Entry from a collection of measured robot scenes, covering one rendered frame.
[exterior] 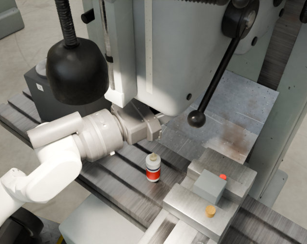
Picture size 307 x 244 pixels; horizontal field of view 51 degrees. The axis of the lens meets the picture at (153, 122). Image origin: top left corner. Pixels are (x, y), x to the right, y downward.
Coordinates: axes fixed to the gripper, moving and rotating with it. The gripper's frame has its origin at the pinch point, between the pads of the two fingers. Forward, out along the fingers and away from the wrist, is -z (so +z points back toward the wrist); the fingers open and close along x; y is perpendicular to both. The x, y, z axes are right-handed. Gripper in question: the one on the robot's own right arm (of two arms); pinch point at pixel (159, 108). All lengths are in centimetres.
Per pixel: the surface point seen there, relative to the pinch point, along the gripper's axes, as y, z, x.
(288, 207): 122, -87, -7
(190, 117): -12.0, 3.2, -14.1
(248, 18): -24.1, -8.4, -10.8
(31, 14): 122, -24, 285
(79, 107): 14.3, 11.2, 23.6
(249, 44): -15.0, -15.0, -6.8
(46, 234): 82, 35, 30
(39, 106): 22.8, 19.6, 38.9
